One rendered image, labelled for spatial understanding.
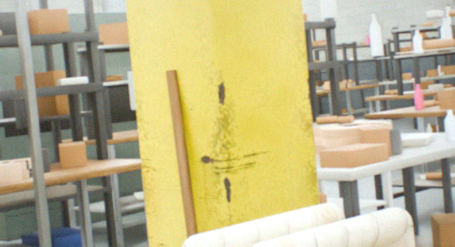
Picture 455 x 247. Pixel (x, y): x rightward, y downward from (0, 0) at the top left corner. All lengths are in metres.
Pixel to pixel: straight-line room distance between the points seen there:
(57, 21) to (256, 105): 4.32
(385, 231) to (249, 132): 1.02
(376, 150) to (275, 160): 2.11
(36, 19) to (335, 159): 2.75
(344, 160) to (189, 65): 2.10
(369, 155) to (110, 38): 3.97
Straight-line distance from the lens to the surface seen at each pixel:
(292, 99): 1.91
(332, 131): 4.32
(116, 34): 7.49
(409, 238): 0.84
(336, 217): 0.89
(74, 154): 5.12
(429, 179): 7.68
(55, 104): 6.01
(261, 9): 1.86
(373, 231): 0.80
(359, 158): 3.86
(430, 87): 11.38
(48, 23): 6.04
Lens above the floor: 1.35
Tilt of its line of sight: 3 degrees down
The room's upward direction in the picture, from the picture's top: 5 degrees counter-clockwise
